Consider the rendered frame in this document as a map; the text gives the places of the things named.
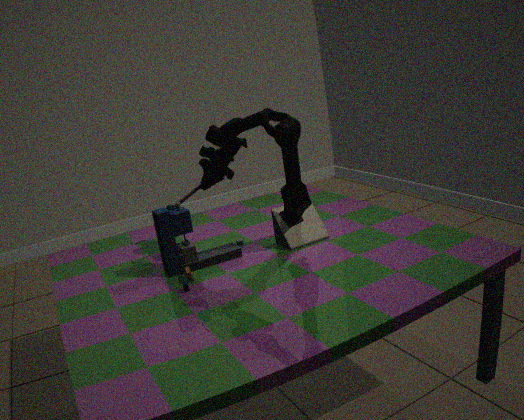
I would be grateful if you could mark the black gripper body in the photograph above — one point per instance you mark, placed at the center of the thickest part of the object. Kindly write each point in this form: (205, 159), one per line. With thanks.
(221, 165)

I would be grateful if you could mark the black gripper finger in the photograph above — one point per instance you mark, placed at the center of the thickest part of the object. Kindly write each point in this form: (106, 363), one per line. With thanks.
(206, 173)
(212, 179)

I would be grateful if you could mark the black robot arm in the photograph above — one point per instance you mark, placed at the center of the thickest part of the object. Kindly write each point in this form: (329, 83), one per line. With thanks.
(286, 133)

